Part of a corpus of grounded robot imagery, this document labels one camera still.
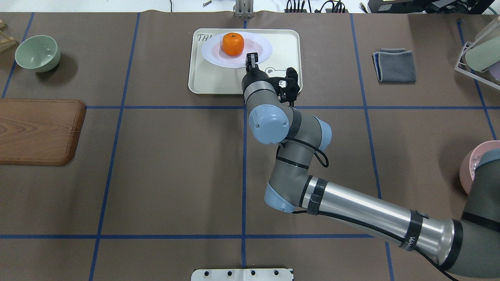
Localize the purple cup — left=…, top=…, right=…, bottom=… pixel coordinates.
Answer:
left=488, top=62, right=500, bottom=81

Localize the white plate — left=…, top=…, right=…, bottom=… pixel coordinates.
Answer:
left=201, top=31, right=273, bottom=69

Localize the grey folded cloth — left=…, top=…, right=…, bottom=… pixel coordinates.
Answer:
left=373, top=48, right=417, bottom=84

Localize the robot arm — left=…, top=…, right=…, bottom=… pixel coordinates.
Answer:
left=241, top=53, right=500, bottom=279

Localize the orange fruit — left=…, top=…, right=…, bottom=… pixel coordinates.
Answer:
left=220, top=32, right=245, bottom=57

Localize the aluminium frame post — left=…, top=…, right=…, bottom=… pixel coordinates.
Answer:
left=234, top=0, right=255, bottom=20

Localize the white wire cup rack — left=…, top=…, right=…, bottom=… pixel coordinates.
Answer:
left=455, top=16, right=500, bottom=90

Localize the green cup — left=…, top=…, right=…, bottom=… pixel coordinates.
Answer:
left=465, top=37, right=500, bottom=71

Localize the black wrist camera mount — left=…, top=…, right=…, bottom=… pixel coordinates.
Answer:
left=271, top=67, right=300, bottom=107

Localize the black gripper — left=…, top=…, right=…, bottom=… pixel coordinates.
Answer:
left=245, top=52, right=265, bottom=80

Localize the pink bowl of ice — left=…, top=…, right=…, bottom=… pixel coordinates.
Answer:
left=459, top=140, right=500, bottom=194

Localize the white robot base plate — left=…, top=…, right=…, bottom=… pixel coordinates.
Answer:
left=191, top=268, right=295, bottom=281

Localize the green bowl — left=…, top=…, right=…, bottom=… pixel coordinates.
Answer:
left=15, top=35, right=61, bottom=73

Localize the cream bear tray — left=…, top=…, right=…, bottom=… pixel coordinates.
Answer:
left=189, top=28, right=302, bottom=94

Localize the wooden cutting board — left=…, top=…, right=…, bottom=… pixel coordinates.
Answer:
left=0, top=98, right=86, bottom=166

